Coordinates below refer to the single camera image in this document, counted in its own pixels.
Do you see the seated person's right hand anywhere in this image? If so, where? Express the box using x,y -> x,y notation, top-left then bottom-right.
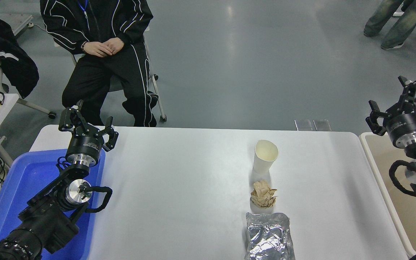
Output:
83,41 -> 113,58

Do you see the white paper cup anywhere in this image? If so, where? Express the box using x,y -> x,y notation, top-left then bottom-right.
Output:
253,140 -> 279,174

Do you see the crumpled tan paper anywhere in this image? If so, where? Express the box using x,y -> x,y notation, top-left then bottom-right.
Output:
250,179 -> 278,209

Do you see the blue plastic tray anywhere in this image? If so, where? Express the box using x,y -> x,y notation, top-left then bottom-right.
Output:
0,149 -> 106,260

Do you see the standing person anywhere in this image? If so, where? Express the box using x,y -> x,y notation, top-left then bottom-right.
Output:
363,0 -> 416,50

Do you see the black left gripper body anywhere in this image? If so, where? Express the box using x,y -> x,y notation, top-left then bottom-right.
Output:
66,131 -> 105,160

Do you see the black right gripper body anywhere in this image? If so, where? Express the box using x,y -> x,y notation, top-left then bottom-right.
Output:
386,110 -> 416,147

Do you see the large pale bin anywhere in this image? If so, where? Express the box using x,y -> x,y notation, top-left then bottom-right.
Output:
359,132 -> 416,260

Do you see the grey floor platform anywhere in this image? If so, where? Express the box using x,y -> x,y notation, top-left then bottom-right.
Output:
0,14 -> 34,36

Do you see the seated person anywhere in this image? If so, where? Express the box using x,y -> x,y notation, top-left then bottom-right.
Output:
40,0 -> 159,127

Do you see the black jacket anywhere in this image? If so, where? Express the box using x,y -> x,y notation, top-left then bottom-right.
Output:
0,0 -> 39,99

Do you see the clear acrylic plate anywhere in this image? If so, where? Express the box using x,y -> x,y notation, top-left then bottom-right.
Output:
313,119 -> 332,131
294,119 -> 314,131

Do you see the silver foil tray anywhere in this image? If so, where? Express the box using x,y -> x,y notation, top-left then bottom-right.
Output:
244,212 -> 296,260

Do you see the seated person's left hand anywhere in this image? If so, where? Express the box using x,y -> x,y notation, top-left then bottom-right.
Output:
105,37 -> 125,55

